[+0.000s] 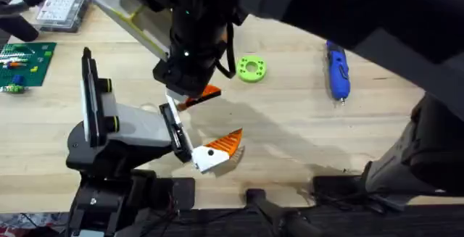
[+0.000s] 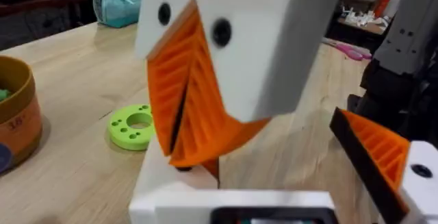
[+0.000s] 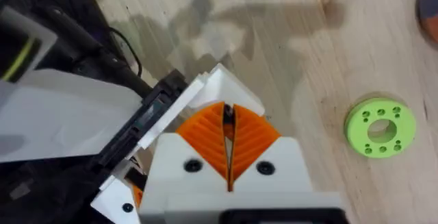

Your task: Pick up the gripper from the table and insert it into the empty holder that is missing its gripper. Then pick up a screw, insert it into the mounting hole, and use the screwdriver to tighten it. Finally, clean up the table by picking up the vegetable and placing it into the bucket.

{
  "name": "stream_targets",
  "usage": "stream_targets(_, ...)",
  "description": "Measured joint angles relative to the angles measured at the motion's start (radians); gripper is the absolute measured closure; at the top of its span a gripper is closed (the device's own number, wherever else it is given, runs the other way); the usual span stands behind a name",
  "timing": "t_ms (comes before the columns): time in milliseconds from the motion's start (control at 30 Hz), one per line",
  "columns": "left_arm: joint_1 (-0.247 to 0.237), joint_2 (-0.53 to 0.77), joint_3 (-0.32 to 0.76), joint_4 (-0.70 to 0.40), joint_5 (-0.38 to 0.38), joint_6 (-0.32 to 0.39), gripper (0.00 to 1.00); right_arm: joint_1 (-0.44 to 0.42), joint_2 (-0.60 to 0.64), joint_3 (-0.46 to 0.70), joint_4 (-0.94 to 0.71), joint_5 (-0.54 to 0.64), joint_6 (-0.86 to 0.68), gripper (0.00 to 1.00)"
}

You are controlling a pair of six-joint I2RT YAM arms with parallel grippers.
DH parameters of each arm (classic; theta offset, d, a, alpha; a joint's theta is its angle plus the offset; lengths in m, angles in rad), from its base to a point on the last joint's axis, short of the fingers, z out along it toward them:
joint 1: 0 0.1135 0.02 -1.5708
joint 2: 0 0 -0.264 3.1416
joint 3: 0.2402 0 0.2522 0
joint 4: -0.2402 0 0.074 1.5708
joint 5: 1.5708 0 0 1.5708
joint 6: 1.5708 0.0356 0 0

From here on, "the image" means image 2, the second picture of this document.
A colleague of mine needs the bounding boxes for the bare white left gripper left finger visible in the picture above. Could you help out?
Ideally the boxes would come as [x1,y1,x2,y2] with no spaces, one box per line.
[129,136,220,224]

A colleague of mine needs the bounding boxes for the white orange left gripper right finger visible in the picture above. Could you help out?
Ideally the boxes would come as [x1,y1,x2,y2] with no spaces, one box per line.
[329,107,438,224]

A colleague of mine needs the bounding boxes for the finger of the white orange right gripper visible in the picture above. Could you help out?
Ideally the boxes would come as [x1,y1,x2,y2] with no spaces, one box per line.
[168,0,344,169]
[134,0,198,157]

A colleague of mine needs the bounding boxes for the green disc with holes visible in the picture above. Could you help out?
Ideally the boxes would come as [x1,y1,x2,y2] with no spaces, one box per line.
[107,103,157,151]

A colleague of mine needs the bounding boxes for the teal zip bag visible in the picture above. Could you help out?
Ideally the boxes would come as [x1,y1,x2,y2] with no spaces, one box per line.
[92,0,145,29]

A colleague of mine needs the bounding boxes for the pink scissors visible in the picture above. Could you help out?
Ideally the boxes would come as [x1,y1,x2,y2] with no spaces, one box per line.
[321,38,373,62]

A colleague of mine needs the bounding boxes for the heap of white parts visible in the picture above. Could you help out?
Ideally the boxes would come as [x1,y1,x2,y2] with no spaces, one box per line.
[341,5,391,30]

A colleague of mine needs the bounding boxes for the orange red bottle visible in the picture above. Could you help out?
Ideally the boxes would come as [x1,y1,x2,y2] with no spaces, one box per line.
[372,0,394,18]

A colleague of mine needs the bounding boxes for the brown orange toy tub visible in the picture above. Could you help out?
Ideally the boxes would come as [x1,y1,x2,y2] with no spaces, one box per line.
[0,55,44,175]

